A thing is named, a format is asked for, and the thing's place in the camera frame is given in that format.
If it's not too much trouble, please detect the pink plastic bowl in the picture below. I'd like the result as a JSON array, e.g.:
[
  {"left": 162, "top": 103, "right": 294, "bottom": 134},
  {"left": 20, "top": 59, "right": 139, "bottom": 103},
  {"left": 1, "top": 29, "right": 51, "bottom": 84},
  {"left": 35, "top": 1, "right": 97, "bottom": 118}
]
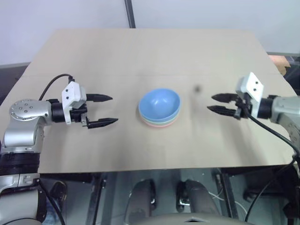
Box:
[{"left": 141, "top": 115, "right": 180, "bottom": 128}]

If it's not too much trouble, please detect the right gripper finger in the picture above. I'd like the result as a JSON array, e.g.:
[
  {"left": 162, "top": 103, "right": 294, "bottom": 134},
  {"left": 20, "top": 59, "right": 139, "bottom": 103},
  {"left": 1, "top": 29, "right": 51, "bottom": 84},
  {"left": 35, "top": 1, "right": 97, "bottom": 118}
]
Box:
[
  {"left": 207, "top": 105, "right": 236, "bottom": 118},
  {"left": 211, "top": 93, "right": 239, "bottom": 104}
]

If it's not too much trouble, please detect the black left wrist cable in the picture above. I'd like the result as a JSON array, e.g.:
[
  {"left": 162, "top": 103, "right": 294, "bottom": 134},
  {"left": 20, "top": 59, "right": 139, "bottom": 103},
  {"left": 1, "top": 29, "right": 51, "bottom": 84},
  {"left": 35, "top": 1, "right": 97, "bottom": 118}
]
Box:
[{"left": 38, "top": 74, "right": 76, "bottom": 101}]

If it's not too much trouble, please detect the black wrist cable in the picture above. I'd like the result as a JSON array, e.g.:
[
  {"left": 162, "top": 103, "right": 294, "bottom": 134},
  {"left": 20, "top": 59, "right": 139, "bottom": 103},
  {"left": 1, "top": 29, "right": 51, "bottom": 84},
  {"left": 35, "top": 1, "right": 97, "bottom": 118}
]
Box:
[
  {"left": 38, "top": 74, "right": 76, "bottom": 101},
  {"left": 244, "top": 112, "right": 300, "bottom": 222}
]

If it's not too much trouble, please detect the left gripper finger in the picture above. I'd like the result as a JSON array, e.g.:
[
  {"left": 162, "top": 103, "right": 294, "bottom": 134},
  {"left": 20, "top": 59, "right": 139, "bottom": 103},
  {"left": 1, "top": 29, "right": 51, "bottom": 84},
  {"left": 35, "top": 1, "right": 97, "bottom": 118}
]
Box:
[
  {"left": 86, "top": 93, "right": 113, "bottom": 103},
  {"left": 88, "top": 118, "right": 119, "bottom": 130}
]

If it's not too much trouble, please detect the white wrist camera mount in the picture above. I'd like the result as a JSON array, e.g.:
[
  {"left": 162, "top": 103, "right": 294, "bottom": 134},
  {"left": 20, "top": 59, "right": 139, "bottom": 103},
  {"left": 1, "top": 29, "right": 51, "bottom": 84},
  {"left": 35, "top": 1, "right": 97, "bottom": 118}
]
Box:
[
  {"left": 235, "top": 72, "right": 264, "bottom": 118},
  {"left": 61, "top": 81, "right": 87, "bottom": 125}
]

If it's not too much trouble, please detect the thin white floor cable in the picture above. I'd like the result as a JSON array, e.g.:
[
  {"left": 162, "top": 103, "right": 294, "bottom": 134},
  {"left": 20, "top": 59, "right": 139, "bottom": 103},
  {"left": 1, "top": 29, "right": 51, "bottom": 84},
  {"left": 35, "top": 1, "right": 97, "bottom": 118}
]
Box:
[{"left": 209, "top": 191, "right": 248, "bottom": 218}]

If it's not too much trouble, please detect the green plastic bowl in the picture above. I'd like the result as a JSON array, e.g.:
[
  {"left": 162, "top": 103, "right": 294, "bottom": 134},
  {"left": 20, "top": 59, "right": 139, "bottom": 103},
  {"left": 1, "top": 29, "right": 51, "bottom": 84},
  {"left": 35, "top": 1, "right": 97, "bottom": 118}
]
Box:
[{"left": 139, "top": 112, "right": 181, "bottom": 125}]

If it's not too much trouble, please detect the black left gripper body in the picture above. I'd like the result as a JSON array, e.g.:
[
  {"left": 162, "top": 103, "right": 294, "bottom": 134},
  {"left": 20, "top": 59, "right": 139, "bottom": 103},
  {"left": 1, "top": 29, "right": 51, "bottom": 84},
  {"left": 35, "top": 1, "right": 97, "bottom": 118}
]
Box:
[{"left": 70, "top": 102, "right": 90, "bottom": 129}]

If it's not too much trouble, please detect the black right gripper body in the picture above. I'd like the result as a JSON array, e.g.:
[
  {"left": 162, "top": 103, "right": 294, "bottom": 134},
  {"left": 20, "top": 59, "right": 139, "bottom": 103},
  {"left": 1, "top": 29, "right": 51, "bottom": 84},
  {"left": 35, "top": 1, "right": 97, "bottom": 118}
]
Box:
[{"left": 233, "top": 93, "right": 253, "bottom": 120}]

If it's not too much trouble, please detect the black left shoulder cable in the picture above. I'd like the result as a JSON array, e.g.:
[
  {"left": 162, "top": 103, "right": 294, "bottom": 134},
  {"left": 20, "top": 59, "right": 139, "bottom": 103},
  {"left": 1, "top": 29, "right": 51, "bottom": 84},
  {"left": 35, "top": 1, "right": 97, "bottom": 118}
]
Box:
[{"left": 35, "top": 178, "right": 66, "bottom": 225}]

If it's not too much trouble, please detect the brown cardboard box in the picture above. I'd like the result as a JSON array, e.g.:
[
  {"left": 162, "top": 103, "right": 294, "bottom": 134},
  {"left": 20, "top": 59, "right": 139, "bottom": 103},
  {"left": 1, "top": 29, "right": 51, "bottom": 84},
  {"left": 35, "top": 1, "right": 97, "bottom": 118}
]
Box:
[{"left": 269, "top": 54, "right": 292, "bottom": 76}]

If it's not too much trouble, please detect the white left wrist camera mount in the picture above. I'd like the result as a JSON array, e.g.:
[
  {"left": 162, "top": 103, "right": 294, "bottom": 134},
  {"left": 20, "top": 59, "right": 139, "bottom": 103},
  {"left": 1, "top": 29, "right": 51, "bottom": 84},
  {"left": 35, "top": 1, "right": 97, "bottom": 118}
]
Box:
[{"left": 61, "top": 81, "right": 87, "bottom": 125}]

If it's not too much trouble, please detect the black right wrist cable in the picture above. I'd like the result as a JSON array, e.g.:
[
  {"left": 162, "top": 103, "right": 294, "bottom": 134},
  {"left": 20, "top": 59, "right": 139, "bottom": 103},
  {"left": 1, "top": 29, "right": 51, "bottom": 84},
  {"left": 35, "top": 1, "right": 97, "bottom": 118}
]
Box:
[{"left": 244, "top": 112, "right": 300, "bottom": 222}]

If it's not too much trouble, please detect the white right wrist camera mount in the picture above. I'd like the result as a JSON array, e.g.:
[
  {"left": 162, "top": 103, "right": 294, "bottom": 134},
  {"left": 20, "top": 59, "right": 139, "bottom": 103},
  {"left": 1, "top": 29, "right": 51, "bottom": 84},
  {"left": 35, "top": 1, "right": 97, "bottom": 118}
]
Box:
[{"left": 235, "top": 72, "right": 264, "bottom": 118}]

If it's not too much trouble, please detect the dark rounded shape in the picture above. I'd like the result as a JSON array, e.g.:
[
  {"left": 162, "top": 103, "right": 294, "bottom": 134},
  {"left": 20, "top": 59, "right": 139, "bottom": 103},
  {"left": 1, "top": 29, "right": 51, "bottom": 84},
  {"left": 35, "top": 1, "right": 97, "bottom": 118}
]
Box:
[
  {"left": 128, "top": 179, "right": 157, "bottom": 219},
  {"left": 176, "top": 180, "right": 220, "bottom": 217}
]

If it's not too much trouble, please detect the black table leg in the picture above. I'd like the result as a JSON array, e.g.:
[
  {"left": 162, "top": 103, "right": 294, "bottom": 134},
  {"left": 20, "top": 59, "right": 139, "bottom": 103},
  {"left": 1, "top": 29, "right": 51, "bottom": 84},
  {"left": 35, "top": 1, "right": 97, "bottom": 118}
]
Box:
[
  {"left": 86, "top": 172, "right": 107, "bottom": 225},
  {"left": 219, "top": 168, "right": 239, "bottom": 218}
]

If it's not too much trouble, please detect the blue plastic bowl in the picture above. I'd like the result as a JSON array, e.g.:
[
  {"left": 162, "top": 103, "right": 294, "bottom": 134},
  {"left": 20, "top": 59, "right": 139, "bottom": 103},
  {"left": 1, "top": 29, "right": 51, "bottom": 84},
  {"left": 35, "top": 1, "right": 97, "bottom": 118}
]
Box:
[{"left": 138, "top": 88, "right": 182, "bottom": 121}]

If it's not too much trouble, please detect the black vertical pole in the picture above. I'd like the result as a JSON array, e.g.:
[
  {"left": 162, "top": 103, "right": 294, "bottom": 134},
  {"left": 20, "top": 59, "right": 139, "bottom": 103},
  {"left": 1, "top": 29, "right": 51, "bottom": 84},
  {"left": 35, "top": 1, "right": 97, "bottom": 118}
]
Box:
[{"left": 124, "top": 0, "right": 137, "bottom": 29}]

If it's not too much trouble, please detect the grey rounded robot body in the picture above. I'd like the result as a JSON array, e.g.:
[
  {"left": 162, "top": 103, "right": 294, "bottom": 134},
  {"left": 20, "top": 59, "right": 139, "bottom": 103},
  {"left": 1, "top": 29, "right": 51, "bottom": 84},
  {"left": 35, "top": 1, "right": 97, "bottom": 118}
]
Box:
[{"left": 139, "top": 211, "right": 255, "bottom": 225}]

